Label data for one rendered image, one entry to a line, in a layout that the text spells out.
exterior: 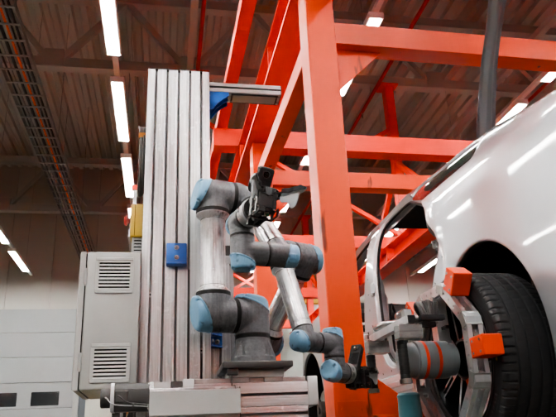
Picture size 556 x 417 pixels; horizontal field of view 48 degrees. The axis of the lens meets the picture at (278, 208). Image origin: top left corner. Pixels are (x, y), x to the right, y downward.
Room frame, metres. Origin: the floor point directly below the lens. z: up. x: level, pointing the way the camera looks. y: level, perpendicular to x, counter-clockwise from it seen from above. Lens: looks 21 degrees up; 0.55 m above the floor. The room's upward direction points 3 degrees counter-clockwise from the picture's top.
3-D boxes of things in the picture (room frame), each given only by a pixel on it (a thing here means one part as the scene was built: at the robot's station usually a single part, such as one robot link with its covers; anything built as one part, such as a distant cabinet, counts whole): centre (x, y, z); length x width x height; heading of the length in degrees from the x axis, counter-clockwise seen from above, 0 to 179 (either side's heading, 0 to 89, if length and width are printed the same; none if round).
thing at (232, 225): (1.82, 0.11, 1.21); 0.11 x 0.08 x 0.09; 25
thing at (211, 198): (2.05, 0.23, 1.19); 0.15 x 0.12 x 0.55; 115
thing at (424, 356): (2.44, -0.54, 0.85); 0.21 x 0.14 x 0.14; 102
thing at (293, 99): (3.85, -0.07, 2.68); 1.77 x 0.10 x 0.12; 12
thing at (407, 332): (2.25, -0.44, 0.93); 0.09 x 0.05 x 0.05; 102
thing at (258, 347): (2.11, 0.11, 0.87); 0.15 x 0.15 x 0.10
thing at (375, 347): (2.58, -0.37, 0.93); 0.09 x 0.05 x 0.05; 102
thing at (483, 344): (2.15, -0.68, 0.85); 0.09 x 0.08 x 0.07; 12
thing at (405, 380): (2.24, -0.41, 0.83); 0.04 x 0.04 x 0.16
